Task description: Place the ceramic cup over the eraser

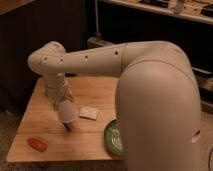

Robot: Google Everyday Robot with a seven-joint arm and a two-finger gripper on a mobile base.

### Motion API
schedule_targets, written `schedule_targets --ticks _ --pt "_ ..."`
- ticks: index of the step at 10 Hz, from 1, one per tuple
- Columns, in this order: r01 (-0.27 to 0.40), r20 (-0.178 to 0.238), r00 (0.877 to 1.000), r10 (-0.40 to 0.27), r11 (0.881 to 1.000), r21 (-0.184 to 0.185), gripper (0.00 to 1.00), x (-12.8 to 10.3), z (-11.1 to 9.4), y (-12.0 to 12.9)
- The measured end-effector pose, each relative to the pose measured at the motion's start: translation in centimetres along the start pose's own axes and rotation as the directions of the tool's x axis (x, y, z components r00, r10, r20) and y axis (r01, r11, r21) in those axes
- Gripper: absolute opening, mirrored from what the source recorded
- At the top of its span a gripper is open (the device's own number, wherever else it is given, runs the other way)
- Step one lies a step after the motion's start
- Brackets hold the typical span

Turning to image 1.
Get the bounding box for wooden cutting board table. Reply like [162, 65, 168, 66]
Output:
[7, 77, 118, 162]

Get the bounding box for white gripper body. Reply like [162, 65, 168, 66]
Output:
[44, 73, 74, 110]

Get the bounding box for metal stand pole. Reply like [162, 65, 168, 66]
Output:
[94, 0, 101, 40]

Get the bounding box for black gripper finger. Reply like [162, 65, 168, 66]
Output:
[63, 123, 71, 131]

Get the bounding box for red oval object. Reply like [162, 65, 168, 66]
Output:
[27, 138, 47, 152]

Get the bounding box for wooden shelf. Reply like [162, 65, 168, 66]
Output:
[101, 0, 213, 26]

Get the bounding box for green glass plate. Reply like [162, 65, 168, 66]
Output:
[104, 120, 124, 157]

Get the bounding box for white eraser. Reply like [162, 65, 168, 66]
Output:
[79, 106, 99, 120]

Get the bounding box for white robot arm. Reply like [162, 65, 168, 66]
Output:
[28, 41, 201, 171]

